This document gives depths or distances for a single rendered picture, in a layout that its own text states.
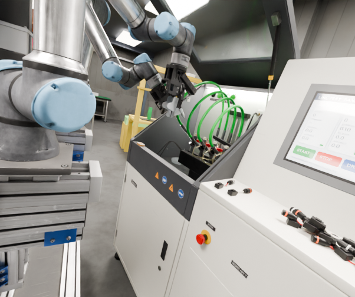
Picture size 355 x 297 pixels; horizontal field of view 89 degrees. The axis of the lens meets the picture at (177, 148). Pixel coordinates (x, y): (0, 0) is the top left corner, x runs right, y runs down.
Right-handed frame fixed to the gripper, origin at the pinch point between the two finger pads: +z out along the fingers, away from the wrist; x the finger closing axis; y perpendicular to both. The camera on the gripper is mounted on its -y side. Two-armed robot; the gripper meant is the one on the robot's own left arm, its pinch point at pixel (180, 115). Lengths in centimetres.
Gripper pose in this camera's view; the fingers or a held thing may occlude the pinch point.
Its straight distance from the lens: 101.0
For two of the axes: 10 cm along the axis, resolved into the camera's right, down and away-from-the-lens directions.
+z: 5.2, 7.8, 3.4
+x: 4.5, 0.9, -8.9
